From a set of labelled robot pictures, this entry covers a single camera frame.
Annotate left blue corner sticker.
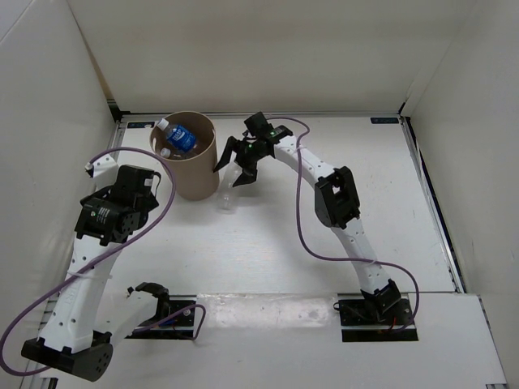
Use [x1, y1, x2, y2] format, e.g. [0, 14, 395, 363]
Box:
[127, 122, 155, 129]

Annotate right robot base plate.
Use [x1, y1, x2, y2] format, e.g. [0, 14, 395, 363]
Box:
[332, 296, 418, 343]

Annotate blue Pocari Sweat bottle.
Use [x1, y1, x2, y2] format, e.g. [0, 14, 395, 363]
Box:
[157, 118, 197, 153]

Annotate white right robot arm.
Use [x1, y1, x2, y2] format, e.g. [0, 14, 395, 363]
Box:
[214, 112, 401, 324]

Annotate left aluminium table rail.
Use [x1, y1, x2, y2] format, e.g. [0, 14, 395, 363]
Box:
[44, 121, 125, 325]

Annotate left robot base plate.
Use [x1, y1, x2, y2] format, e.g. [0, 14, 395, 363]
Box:
[127, 295, 199, 340]

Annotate right aluminium table rail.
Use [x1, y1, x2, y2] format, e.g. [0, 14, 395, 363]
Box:
[399, 115, 466, 293]

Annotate right blue corner sticker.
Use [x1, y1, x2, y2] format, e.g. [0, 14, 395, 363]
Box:
[370, 117, 400, 125]

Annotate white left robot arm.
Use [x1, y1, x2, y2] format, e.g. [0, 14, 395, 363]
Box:
[21, 165, 171, 382]

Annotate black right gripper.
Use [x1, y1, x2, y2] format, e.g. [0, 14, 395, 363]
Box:
[214, 136, 268, 188]

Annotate clear unlabelled plastic bottle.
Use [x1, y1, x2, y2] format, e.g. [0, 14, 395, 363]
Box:
[217, 162, 242, 213]

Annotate aluminium table rail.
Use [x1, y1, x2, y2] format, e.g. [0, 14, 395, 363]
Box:
[44, 121, 125, 325]
[120, 111, 400, 122]
[399, 115, 466, 293]

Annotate rear aluminium table rail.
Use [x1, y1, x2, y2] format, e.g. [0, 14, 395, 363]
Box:
[120, 111, 400, 122]

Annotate brown cylindrical paper bin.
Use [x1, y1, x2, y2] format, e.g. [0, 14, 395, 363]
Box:
[149, 111, 220, 201]

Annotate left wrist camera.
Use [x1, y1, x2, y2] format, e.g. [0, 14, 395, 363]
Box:
[84, 154, 118, 181]

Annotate blue corner sticker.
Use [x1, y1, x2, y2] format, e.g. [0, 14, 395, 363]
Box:
[370, 117, 400, 125]
[127, 122, 155, 129]

